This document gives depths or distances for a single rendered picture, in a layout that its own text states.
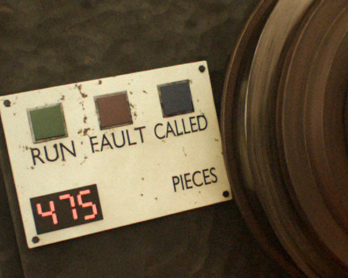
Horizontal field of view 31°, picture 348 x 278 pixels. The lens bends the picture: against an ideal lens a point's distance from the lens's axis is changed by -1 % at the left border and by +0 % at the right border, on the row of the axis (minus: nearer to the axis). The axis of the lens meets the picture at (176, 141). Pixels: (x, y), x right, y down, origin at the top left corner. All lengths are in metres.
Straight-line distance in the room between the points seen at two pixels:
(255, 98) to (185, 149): 0.15
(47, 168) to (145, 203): 0.13
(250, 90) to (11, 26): 0.30
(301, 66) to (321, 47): 0.03
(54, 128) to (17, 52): 0.10
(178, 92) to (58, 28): 0.17
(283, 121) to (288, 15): 0.12
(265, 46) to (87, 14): 0.23
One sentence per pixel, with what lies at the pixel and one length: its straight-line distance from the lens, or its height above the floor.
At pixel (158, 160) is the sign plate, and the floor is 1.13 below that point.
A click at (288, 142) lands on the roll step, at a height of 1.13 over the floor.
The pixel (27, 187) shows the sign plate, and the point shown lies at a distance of 0.75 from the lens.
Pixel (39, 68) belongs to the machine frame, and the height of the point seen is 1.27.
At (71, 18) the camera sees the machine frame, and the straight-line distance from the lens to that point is 0.79.
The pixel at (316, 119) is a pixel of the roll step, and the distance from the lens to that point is 0.67.
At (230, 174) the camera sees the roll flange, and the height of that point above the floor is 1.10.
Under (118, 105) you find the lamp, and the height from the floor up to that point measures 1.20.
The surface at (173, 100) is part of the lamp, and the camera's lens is 0.78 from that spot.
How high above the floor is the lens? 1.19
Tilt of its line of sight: 3 degrees down
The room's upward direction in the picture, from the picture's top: 11 degrees counter-clockwise
